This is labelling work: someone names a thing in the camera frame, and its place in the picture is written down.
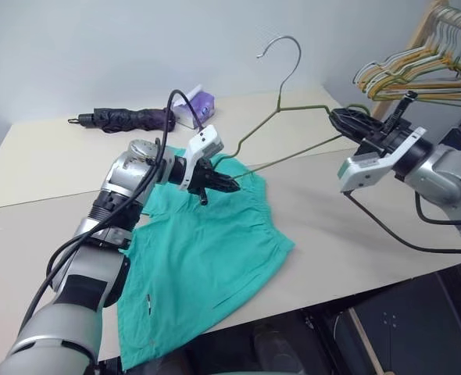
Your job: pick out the dark rounded shape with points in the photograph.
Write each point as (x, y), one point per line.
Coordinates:
(277, 347)

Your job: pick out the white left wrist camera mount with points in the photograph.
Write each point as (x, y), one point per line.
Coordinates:
(207, 142)

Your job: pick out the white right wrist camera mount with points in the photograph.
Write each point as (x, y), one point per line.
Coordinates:
(367, 168)

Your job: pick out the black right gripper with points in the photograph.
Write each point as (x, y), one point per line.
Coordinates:
(387, 136)

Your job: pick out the wooden clothes rack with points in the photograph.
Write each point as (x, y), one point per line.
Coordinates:
(422, 31)

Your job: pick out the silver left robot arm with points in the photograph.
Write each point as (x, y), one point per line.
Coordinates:
(93, 269)

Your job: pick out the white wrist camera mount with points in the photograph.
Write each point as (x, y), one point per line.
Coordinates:
(207, 142)
(367, 168)

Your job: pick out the purple tissue pack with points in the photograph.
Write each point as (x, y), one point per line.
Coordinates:
(203, 105)

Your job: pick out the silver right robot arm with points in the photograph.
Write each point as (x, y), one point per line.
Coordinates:
(445, 172)

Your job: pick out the black folded umbrella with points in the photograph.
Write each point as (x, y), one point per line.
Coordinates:
(129, 119)

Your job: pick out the thin wooden stick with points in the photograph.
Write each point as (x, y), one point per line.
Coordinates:
(365, 336)

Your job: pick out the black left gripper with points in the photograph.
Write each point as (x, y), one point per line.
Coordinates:
(201, 177)

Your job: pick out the large black plastic base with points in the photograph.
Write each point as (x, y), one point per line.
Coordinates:
(410, 324)

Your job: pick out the green shorts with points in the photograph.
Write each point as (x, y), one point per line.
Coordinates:
(199, 254)

